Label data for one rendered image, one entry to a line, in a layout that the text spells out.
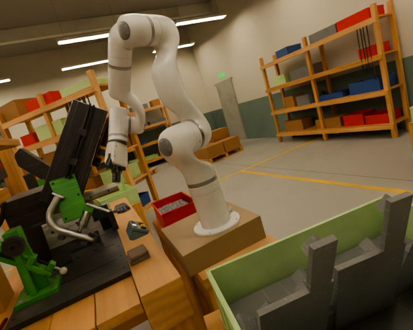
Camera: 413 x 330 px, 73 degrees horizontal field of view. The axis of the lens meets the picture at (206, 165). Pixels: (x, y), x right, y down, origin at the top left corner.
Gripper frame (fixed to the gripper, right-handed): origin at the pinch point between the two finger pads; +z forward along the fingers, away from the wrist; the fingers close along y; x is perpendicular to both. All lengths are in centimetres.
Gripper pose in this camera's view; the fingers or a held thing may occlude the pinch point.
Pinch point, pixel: (116, 177)
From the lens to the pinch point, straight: 126.6
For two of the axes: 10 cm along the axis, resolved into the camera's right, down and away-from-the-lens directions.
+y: -3.8, -2.1, -9.0
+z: 0.3, 9.7, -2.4
